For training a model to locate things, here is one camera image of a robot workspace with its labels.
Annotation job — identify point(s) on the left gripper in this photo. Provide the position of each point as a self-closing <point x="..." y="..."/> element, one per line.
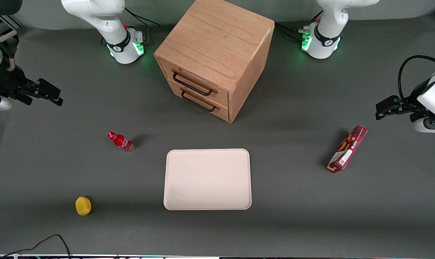
<point x="411" y="105"/>

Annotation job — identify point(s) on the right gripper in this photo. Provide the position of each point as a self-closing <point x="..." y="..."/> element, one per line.
<point x="9" y="81"/>

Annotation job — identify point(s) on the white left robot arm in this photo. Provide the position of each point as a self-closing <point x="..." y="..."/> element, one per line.
<point x="327" y="36"/>

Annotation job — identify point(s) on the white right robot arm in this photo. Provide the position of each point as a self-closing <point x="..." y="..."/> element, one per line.
<point x="105" y="21"/>

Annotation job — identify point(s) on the wooden two-drawer cabinet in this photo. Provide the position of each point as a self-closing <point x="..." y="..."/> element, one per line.
<point x="217" y="39"/>

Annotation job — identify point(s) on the red cookie box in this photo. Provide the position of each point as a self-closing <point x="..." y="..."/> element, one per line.
<point x="347" y="149"/>

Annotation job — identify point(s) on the red cola bottle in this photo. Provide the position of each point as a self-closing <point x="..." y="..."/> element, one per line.
<point x="121" y="141"/>

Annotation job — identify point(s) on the yellow lemon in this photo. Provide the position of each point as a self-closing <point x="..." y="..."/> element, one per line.
<point x="83" y="205"/>

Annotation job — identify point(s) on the beige plastic tray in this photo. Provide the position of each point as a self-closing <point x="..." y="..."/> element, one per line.
<point x="207" y="179"/>

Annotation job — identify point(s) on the white tube frame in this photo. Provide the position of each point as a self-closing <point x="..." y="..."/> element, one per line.
<point x="7" y="36"/>

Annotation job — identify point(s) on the aluminium profile rail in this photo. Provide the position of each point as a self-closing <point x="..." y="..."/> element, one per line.
<point x="12" y="22"/>

